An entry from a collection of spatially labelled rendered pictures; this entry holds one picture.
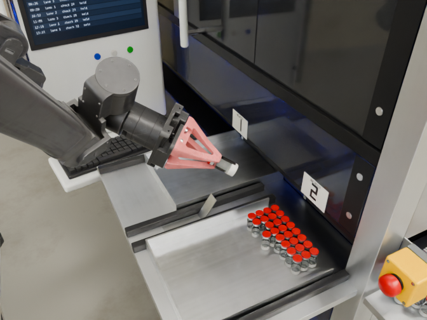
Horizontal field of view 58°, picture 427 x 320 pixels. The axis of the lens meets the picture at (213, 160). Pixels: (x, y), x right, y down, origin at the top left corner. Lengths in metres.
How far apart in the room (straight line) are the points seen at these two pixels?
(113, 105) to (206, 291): 0.49
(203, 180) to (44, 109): 0.78
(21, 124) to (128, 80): 0.17
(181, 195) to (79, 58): 0.60
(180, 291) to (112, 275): 1.22
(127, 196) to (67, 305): 1.01
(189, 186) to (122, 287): 1.00
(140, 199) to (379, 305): 0.64
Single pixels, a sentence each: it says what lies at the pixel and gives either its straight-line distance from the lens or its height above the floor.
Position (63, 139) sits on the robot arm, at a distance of 0.50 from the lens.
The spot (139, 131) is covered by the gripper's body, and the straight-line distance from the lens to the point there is 0.58.
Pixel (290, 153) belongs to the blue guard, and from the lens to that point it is 0.95.
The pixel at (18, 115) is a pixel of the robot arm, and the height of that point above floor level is 1.42.
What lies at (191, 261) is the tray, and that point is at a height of 0.88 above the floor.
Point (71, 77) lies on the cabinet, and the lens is 1.42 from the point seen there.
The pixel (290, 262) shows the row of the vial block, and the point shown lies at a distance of 0.92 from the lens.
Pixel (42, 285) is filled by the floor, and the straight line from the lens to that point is 2.15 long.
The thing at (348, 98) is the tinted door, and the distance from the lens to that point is 0.77.
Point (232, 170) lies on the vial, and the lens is 0.61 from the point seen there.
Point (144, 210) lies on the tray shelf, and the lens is 1.06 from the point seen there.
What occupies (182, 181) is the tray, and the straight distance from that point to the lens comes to 1.14.
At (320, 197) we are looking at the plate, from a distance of 0.90.
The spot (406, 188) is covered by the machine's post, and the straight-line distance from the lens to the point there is 0.74.
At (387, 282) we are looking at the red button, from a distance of 0.79.
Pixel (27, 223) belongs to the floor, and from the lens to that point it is 2.50.
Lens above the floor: 1.60
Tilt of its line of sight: 36 degrees down
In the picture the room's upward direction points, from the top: straight up
